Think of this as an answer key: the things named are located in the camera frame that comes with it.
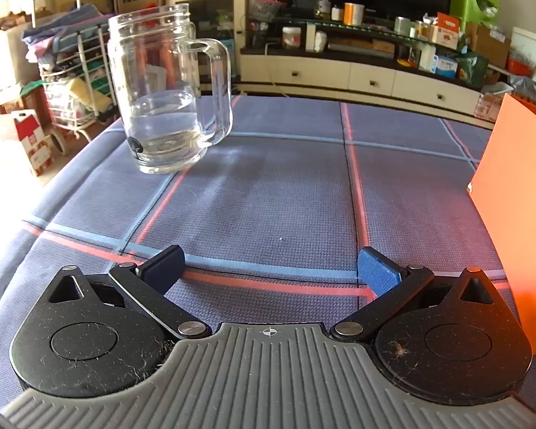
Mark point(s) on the blue and white box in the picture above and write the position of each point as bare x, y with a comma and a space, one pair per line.
445, 67

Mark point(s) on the white plastic jar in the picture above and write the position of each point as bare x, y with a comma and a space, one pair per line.
291, 38

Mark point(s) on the green foil bag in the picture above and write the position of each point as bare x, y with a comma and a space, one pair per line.
472, 69

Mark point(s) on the red and white carton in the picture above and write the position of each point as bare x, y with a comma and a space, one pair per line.
31, 143

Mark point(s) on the orange cardboard box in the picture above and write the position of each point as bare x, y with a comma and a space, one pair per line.
518, 210

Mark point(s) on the white chest freezer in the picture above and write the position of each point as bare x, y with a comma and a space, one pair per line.
533, 42

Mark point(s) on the clear glass mug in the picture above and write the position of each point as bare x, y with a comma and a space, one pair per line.
161, 111

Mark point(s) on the pink plastic basket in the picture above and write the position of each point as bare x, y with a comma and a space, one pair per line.
265, 9

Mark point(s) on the cream television stand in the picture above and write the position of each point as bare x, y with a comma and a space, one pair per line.
321, 73

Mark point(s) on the brown cardboard box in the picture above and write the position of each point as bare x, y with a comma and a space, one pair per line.
491, 47

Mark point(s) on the white and yellow tin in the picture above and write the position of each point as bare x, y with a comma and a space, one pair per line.
353, 14

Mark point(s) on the blue plaid tablecloth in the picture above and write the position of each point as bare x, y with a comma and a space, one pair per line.
272, 187

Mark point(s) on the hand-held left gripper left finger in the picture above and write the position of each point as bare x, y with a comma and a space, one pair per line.
163, 269

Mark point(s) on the orange and white carton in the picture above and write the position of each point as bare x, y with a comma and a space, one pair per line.
445, 31

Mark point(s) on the clear plastic crate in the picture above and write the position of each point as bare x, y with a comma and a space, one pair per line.
489, 106

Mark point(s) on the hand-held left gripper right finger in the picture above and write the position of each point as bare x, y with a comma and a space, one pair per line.
377, 273

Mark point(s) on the red plastic basin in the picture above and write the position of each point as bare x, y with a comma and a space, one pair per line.
520, 66

